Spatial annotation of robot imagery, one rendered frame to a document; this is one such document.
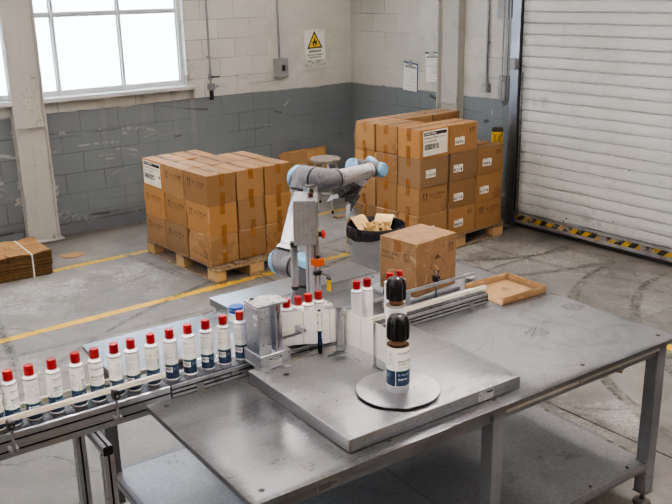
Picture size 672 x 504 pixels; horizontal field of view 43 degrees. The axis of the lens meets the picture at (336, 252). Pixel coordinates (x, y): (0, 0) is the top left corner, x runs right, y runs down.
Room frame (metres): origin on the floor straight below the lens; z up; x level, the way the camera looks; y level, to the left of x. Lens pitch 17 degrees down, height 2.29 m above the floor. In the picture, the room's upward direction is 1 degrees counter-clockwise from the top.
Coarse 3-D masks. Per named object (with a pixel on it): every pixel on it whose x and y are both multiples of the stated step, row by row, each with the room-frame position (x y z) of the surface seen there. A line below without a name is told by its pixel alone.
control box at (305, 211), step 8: (296, 192) 3.49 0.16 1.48; (304, 192) 3.48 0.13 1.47; (296, 200) 3.35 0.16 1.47; (304, 200) 3.34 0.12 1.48; (312, 200) 3.34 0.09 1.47; (296, 208) 3.34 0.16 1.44; (304, 208) 3.34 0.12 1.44; (312, 208) 3.34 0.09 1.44; (296, 216) 3.34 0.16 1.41; (304, 216) 3.34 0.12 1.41; (312, 216) 3.34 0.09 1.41; (296, 224) 3.34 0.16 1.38; (304, 224) 3.34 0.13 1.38; (312, 224) 3.34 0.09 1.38; (296, 232) 3.34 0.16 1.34; (304, 232) 3.34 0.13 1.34; (312, 232) 3.34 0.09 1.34; (296, 240) 3.34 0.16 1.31; (304, 240) 3.34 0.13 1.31; (312, 240) 3.34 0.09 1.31
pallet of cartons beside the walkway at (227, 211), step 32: (160, 160) 7.30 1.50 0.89; (192, 160) 7.31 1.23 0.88; (224, 160) 7.24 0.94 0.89; (256, 160) 7.21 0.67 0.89; (160, 192) 7.20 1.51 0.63; (192, 192) 6.75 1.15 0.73; (224, 192) 6.68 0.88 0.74; (256, 192) 6.88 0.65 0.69; (288, 192) 7.06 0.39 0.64; (160, 224) 7.22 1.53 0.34; (192, 224) 6.79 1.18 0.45; (224, 224) 6.67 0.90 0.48; (256, 224) 6.87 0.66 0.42; (160, 256) 7.29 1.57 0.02; (192, 256) 6.82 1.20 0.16; (224, 256) 6.65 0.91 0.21; (256, 256) 6.84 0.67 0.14
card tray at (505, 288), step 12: (492, 276) 4.11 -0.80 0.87; (504, 276) 4.16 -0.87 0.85; (516, 276) 4.12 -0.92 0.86; (492, 288) 4.03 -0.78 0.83; (504, 288) 4.02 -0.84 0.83; (516, 288) 4.02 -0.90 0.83; (528, 288) 4.02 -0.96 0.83; (540, 288) 3.94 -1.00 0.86; (492, 300) 3.86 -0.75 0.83; (504, 300) 3.80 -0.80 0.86; (516, 300) 3.84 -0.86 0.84
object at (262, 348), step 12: (252, 312) 3.04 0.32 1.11; (264, 312) 3.03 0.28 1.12; (252, 324) 3.05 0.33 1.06; (264, 324) 3.02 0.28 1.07; (276, 324) 3.06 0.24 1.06; (252, 336) 3.05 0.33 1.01; (264, 336) 3.02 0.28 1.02; (276, 336) 3.05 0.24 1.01; (252, 348) 3.05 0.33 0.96; (264, 348) 3.02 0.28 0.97; (276, 348) 3.05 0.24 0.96; (288, 348) 3.08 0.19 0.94; (252, 360) 3.06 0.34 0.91; (264, 360) 3.02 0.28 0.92; (276, 360) 3.05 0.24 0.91
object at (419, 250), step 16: (384, 240) 4.02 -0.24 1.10; (400, 240) 3.94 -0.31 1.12; (416, 240) 3.94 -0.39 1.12; (432, 240) 3.95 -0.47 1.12; (448, 240) 4.03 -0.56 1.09; (384, 256) 4.02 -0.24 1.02; (400, 256) 3.94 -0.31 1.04; (416, 256) 3.87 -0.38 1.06; (432, 256) 3.95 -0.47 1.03; (448, 256) 4.03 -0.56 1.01; (384, 272) 4.02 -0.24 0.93; (416, 272) 3.87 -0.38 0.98; (432, 272) 3.95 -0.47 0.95; (448, 272) 4.03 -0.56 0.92; (432, 288) 3.95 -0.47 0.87
